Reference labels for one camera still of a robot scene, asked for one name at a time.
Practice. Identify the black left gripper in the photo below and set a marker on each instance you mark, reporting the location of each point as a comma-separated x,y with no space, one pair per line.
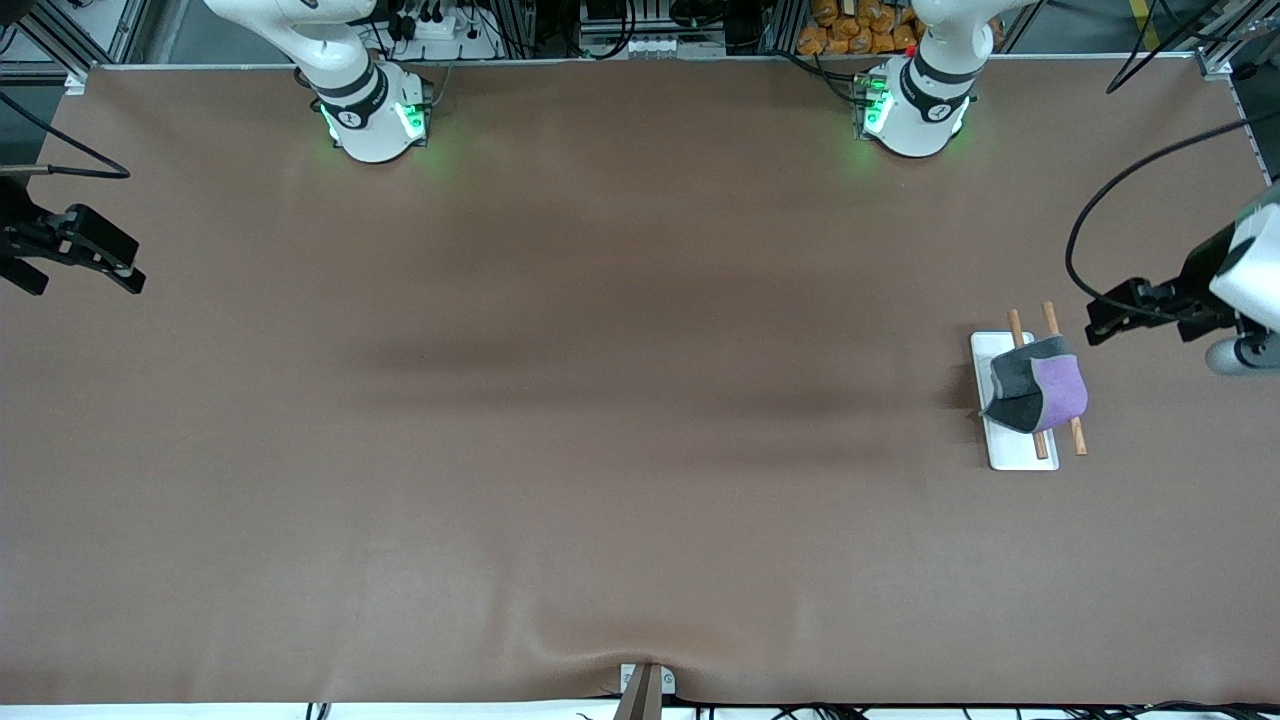
1192,293

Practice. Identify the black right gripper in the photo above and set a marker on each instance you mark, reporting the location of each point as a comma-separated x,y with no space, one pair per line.
20,235

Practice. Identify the purple and grey towel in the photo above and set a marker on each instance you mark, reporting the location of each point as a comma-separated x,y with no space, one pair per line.
1060,390

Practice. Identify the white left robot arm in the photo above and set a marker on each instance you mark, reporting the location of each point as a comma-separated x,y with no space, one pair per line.
920,110

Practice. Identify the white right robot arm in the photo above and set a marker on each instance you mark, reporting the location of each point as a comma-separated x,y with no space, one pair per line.
365,120

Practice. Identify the white rack with wooden rods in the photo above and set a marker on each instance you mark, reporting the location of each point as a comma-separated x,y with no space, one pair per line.
1015,455

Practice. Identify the white power strip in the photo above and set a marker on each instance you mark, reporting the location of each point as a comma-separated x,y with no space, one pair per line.
445,32

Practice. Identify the aluminium frame profile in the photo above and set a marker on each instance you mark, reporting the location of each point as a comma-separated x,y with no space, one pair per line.
1225,55
125,35

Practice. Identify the metal bracket with brown post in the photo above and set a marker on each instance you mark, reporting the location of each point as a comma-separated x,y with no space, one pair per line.
645,695

